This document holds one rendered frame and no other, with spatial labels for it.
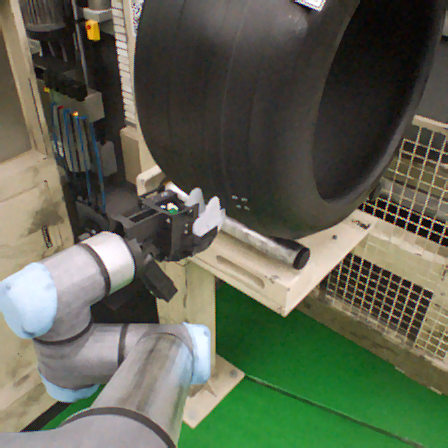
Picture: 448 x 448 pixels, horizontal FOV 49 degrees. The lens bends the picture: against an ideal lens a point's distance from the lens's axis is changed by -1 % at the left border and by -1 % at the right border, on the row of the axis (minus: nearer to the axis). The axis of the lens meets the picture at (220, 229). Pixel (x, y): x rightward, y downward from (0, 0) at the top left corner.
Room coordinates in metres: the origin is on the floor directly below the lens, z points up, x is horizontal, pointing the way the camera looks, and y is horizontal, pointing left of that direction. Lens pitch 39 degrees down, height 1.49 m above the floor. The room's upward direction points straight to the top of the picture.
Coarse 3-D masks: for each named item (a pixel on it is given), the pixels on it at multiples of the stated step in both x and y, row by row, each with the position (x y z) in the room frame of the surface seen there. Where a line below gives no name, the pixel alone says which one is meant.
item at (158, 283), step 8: (144, 264) 0.49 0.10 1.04; (152, 264) 0.50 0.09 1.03; (144, 272) 0.49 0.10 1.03; (152, 272) 0.49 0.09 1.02; (160, 272) 0.50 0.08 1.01; (144, 280) 0.51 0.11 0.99; (152, 280) 0.49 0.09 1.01; (160, 280) 0.50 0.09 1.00; (168, 280) 0.51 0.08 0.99; (152, 288) 0.51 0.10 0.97; (160, 288) 0.50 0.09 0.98; (168, 288) 0.51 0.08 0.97; (176, 288) 0.53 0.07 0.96; (160, 296) 0.51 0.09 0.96; (168, 296) 0.51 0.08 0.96
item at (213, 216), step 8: (216, 200) 0.60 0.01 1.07; (208, 208) 0.59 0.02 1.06; (216, 208) 0.60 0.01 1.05; (208, 216) 0.59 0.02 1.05; (216, 216) 0.60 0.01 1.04; (224, 216) 0.62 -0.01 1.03; (200, 224) 0.57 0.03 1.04; (208, 224) 0.58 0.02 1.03; (216, 224) 0.59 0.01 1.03; (200, 232) 0.57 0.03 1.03
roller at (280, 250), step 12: (168, 180) 0.88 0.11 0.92; (180, 192) 0.84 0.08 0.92; (228, 216) 0.76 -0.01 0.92; (228, 228) 0.74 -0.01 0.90; (240, 228) 0.73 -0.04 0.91; (252, 240) 0.70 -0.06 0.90; (264, 240) 0.69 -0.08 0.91; (276, 240) 0.68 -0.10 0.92; (288, 240) 0.68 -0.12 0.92; (264, 252) 0.68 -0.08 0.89; (276, 252) 0.67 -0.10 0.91; (288, 252) 0.66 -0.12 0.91; (300, 252) 0.65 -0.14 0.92; (288, 264) 0.65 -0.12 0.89; (300, 264) 0.64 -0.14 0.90
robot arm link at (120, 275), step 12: (84, 240) 0.47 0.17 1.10; (96, 240) 0.47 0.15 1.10; (108, 240) 0.47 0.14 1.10; (120, 240) 0.47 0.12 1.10; (96, 252) 0.50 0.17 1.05; (108, 252) 0.45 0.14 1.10; (120, 252) 0.46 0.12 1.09; (108, 264) 0.44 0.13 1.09; (120, 264) 0.45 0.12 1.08; (132, 264) 0.46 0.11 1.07; (108, 276) 0.48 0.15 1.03; (120, 276) 0.44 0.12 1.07; (132, 276) 0.45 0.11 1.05; (120, 288) 0.44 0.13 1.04
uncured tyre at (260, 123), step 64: (192, 0) 0.67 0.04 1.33; (256, 0) 0.61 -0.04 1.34; (384, 0) 1.04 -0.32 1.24; (192, 64) 0.63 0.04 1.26; (256, 64) 0.58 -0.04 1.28; (320, 64) 0.60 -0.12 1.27; (384, 64) 1.02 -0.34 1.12; (192, 128) 0.62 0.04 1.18; (256, 128) 0.56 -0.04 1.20; (320, 128) 1.01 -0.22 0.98; (384, 128) 0.94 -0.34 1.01; (256, 192) 0.57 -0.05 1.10; (320, 192) 0.85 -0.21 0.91
